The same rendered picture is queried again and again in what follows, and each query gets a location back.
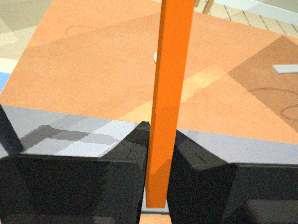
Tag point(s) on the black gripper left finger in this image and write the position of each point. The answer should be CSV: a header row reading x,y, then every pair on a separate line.
x,y
108,186

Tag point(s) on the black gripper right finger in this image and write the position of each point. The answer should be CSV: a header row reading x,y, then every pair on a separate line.
x,y
205,189

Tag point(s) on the orange handle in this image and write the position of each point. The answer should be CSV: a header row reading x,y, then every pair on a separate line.
x,y
173,41

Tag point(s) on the white flat bar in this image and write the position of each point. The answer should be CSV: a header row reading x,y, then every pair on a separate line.
x,y
285,69

